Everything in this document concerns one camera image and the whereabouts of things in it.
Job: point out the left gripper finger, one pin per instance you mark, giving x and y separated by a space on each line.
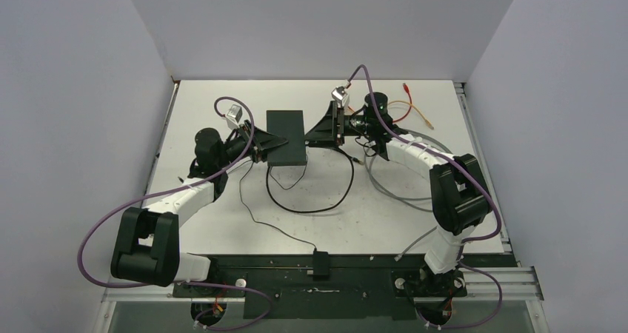
264 143
246 134

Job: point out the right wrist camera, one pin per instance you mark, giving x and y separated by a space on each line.
341 96

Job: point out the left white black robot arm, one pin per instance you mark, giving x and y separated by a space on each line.
147 248

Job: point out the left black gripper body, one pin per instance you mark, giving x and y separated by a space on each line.
232 149

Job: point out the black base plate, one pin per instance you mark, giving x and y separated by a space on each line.
361 269

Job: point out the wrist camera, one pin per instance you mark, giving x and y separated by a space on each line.
341 96
233 116

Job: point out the aluminium left side rail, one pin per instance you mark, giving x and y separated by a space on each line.
152 113

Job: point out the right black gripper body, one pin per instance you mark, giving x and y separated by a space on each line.
357 126

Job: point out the dark grey network switch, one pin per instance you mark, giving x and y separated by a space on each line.
288 125

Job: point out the aluminium rail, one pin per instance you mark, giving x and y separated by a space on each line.
478 135
152 113
507 284

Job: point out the aluminium front rail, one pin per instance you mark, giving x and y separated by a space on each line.
507 284

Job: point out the aluminium right side rail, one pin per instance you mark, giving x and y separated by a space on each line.
478 135

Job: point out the black power adapter box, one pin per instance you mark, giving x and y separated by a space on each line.
320 269

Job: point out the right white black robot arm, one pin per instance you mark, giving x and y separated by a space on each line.
458 191

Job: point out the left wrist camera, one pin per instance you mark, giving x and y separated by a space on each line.
233 116

